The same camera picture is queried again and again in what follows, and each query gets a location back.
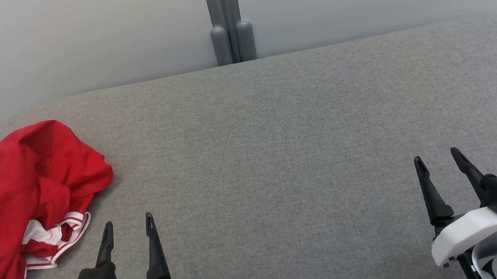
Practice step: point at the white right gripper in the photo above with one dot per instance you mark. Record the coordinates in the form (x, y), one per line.
(471, 231)

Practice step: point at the grey partition post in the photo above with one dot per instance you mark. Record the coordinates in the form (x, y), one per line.
(227, 11)

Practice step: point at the red and white jersey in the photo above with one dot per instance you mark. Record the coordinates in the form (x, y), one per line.
(9, 189)

